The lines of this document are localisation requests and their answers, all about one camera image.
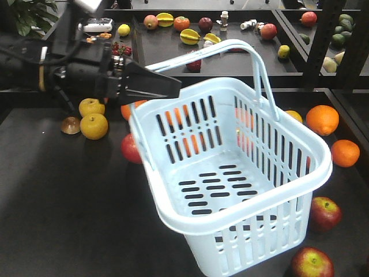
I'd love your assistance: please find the red apple far left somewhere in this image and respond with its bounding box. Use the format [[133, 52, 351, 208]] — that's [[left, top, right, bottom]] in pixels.
[[121, 133, 142, 164]]

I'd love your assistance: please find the red apple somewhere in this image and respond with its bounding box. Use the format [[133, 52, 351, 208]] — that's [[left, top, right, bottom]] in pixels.
[[121, 133, 142, 164], [308, 196, 342, 233], [290, 247, 335, 277]]

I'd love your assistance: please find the small orange right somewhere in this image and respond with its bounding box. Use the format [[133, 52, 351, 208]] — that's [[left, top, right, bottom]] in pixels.
[[330, 140, 360, 168]]

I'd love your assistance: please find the light blue plastic basket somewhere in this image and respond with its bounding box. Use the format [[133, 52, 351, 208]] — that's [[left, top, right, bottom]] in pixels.
[[130, 39, 332, 276]]

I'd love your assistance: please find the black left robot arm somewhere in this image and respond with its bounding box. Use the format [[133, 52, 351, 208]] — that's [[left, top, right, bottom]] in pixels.
[[1, 1, 182, 110]]

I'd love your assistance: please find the orange with nub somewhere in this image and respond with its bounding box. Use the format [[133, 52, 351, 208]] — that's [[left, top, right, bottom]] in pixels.
[[306, 105, 340, 136]]

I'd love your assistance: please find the small orange left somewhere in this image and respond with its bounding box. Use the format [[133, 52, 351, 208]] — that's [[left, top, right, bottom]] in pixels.
[[121, 100, 147, 121]]

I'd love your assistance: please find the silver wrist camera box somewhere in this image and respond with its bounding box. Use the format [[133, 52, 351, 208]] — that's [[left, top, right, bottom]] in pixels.
[[73, 0, 104, 14]]

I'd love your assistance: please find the small orange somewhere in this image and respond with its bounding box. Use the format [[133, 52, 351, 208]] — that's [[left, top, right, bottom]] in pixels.
[[330, 140, 360, 168], [121, 100, 147, 121]]

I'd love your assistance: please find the red apple bottom left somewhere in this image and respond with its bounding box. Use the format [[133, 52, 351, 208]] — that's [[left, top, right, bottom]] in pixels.
[[290, 247, 335, 277]]

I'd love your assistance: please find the yellow round citrus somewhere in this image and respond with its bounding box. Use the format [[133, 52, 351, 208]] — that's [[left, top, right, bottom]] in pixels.
[[80, 113, 108, 140], [78, 98, 105, 117]]

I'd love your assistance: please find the white garlic bulb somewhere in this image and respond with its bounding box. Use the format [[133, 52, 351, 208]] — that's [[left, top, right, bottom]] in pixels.
[[203, 40, 213, 48]]

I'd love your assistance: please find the red bell pepper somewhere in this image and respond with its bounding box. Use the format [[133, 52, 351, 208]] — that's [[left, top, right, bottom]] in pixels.
[[186, 59, 202, 73]]

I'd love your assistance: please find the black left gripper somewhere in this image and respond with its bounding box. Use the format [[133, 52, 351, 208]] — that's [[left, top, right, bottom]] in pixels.
[[51, 39, 182, 104]]

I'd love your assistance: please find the black fruit display stand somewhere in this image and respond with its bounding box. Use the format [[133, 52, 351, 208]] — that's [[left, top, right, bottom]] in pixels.
[[0, 0, 369, 277]]

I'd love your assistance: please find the green potted plant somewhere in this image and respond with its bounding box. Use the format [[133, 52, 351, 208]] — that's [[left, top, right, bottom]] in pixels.
[[6, 0, 59, 38]]

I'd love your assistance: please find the red apple lower left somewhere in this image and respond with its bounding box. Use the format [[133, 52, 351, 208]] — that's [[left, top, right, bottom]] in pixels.
[[308, 196, 342, 233]]

